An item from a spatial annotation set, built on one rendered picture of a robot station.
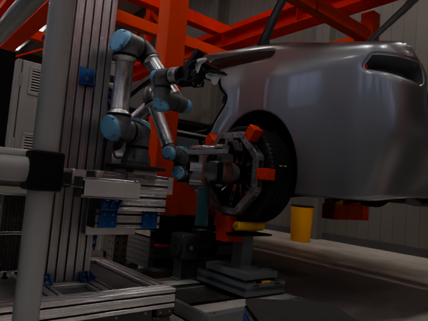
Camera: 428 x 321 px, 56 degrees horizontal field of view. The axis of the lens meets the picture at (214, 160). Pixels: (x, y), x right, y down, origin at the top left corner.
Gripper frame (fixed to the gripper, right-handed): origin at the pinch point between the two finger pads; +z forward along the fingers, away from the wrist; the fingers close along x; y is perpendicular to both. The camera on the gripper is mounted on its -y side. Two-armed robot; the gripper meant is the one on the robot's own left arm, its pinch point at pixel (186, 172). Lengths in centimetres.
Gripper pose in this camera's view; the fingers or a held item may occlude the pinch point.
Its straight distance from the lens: 267.9
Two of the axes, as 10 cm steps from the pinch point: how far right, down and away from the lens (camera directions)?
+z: 0.9, 0.8, 9.9
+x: 9.9, 0.8, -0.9
